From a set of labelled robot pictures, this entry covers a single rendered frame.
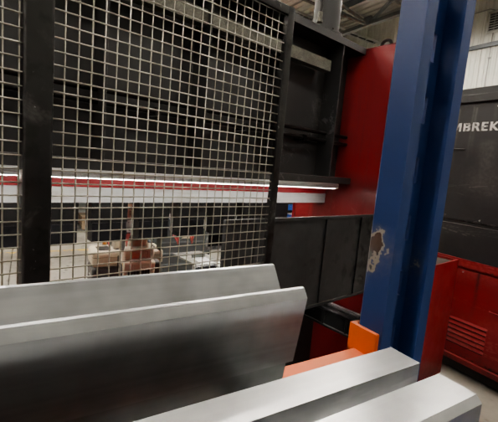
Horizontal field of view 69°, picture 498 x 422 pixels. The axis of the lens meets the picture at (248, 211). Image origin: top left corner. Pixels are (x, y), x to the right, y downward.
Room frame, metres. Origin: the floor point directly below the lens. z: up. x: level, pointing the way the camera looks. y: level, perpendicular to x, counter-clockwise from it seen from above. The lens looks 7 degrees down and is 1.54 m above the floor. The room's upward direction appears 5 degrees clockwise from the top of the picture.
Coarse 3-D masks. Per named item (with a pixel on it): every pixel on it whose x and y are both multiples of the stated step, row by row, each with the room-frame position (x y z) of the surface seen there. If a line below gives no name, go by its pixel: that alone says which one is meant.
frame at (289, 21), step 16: (256, 0) 1.02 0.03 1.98; (272, 0) 1.05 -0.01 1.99; (288, 16) 1.09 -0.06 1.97; (288, 32) 1.10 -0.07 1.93; (288, 48) 1.10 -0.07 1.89; (288, 64) 1.10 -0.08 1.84; (288, 80) 1.11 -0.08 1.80; (272, 144) 1.11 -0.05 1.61; (272, 160) 1.10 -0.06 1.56; (272, 176) 1.10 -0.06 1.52; (272, 192) 1.09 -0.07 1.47; (272, 208) 1.10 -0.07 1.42; (272, 224) 1.10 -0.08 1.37; (272, 240) 1.11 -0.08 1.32
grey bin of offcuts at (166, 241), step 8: (168, 224) 4.96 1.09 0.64; (168, 232) 4.37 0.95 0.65; (152, 240) 4.28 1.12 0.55; (168, 240) 4.38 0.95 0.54; (184, 240) 4.48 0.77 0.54; (200, 240) 4.60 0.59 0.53; (168, 248) 4.38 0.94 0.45; (176, 248) 4.43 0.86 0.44; (184, 248) 4.49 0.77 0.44; (192, 248) 4.54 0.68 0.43; (200, 248) 4.60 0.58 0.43; (176, 256) 4.43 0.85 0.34; (176, 264) 4.43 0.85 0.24
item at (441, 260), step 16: (448, 272) 2.49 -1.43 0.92; (432, 288) 2.34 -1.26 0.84; (448, 288) 2.52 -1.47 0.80; (432, 304) 2.37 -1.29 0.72; (448, 304) 2.55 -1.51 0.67; (432, 320) 2.39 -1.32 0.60; (448, 320) 2.58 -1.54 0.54; (432, 336) 2.42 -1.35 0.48; (432, 352) 2.45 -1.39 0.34; (432, 368) 2.48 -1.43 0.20
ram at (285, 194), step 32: (0, 192) 1.25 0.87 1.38; (64, 192) 1.39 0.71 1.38; (96, 192) 1.46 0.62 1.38; (128, 192) 1.55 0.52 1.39; (160, 192) 1.65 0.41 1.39; (192, 192) 1.76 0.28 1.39; (224, 192) 1.88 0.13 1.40; (256, 192) 2.03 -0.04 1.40; (288, 192) 2.19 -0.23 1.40; (320, 192) 2.39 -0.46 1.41
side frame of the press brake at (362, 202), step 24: (384, 48) 2.20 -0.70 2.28; (360, 72) 2.31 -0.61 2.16; (384, 72) 2.19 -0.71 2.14; (360, 96) 2.30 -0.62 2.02; (384, 96) 2.17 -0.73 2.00; (360, 120) 2.28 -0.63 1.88; (384, 120) 2.16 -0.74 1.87; (360, 144) 2.27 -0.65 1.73; (336, 168) 2.38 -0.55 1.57; (360, 168) 2.25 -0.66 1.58; (336, 192) 2.36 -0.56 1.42; (360, 192) 2.23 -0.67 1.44; (312, 336) 2.41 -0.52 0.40; (336, 336) 2.26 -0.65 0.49
